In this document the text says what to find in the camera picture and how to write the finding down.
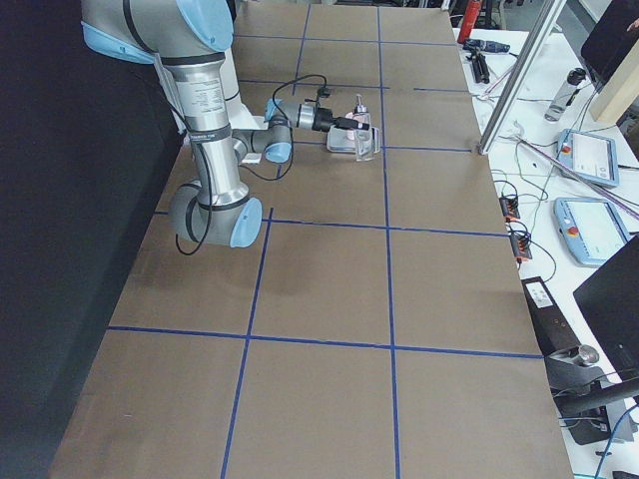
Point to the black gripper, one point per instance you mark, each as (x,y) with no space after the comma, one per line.
(324,120)

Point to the glass sauce dispenser bottle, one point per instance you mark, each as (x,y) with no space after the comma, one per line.
(365,139)

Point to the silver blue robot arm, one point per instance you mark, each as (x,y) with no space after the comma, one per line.
(190,43)

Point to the pink reacher grabber stick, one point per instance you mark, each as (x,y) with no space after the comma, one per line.
(485,95)

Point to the black mini tripod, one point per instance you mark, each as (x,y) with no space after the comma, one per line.
(479,68)

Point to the red metal bottle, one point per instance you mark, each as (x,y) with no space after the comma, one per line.
(471,13)

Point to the orange black connector block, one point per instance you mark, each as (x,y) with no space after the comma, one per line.
(509,208)

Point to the clear plastic water bottle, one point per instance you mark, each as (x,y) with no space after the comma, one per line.
(565,95)

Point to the far blue teach pendant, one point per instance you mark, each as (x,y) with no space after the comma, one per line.
(590,156)

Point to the blue teach pendant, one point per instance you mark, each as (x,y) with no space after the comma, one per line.
(592,229)
(590,156)

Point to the near blue teach pendant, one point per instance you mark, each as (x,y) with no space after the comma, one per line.
(592,229)

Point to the black flat device box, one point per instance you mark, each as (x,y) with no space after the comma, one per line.
(552,329)

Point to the black monitor screen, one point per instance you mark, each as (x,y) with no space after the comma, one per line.
(608,301)

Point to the aluminium frame post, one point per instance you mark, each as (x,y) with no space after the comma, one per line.
(531,49)

